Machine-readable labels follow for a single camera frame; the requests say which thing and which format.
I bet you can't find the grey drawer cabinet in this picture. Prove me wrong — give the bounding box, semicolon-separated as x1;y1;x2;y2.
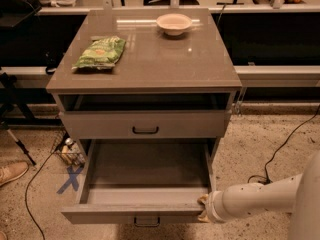
47;8;241;152

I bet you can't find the white bowl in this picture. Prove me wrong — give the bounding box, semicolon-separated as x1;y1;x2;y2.
156;13;192;36

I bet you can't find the tan shoe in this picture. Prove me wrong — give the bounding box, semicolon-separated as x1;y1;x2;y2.
0;162;29;186

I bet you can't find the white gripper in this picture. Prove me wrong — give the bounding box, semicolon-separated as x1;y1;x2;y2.
197;191;225;223

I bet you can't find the wire basket with bottles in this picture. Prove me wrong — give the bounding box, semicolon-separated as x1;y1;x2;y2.
51;130;86;166

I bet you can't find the green chip bag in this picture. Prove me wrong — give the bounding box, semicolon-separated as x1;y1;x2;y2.
73;36;126;70

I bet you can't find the black power cable right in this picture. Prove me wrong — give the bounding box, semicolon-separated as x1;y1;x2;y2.
247;103;320;186

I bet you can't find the grey drawer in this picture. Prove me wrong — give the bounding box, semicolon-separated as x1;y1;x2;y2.
62;139;215;227
60;111;231;139

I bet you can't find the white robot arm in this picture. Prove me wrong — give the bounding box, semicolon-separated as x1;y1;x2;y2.
198;152;320;240

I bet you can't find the black tripod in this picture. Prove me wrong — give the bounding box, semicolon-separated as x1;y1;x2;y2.
0;72;36;166

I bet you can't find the blue tape cross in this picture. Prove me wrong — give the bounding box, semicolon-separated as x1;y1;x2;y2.
57;166;84;194

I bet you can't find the black floor cable left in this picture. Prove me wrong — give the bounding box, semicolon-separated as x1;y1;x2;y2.
24;150;58;240

